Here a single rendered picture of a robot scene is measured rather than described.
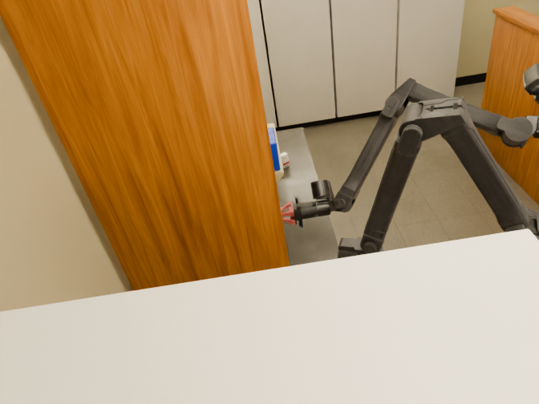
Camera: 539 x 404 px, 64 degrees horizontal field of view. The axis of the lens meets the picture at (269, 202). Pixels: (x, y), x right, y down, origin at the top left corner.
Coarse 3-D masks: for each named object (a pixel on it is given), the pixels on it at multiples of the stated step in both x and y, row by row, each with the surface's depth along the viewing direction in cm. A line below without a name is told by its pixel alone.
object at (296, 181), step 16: (288, 144) 251; (304, 144) 248; (304, 160) 234; (288, 176) 224; (304, 176) 222; (288, 192) 213; (304, 192) 211; (288, 208) 203; (288, 224) 193; (304, 224) 192; (320, 224) 190; (288, 240) 185; (304, 240) 183; (320, 240) 182; (336, 240) 181; (288, 256) 177; (304, 256) 176; (320, 256) 175; (336, 256) 174
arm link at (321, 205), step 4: (320, 196) 156; (324, 196) 156; (328, 196) 156; (320, 200) 157; (324, 200) 156; (328, 200) 156; (316, 204) 155; (320, 204) 155; (324, 204) 155; (328, 204) 155; (316, 208) 156; (320, 208) 155; (324, 208) 155; (328, 208) 155; (316, 212) 156; (320, 212) 155; (324, 212) 155; (328, 212) 155
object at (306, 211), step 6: (300, 204) 156; (306, 204) 156; (312, 204) 155; (300, 210) 153; (306, 210) 155; (312, 210) 155; (300, 216) 155; (306, 216) 156; (312, 216) 156; (300, 222) 157
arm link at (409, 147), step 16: (416, 128) 89; (400, 144) 92; (416, 144) 90; (400, 160) 98; (384, 176) 103; (400, 176) 101; (384, 192) 106; (400, 192) 104; (384, 208) 109; (368, 224) 114; (384, 224) 112; (368, 240) 117
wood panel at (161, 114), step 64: (0, 0) 85; (64, 0) 86; (128, 0) 87; (192, 0) 88; (64, 64) 93; (128, 64) 94; (192, 64) 95; (256, 64) 96; (64, 128) 102; (128, 128) 103; (192, 128) 104; (256, 128) 105; (128, 192) 113; (192, 192) 115; (256, 192) 116; (128, 256) 126; (192, 256) 128; (256, 256) 130
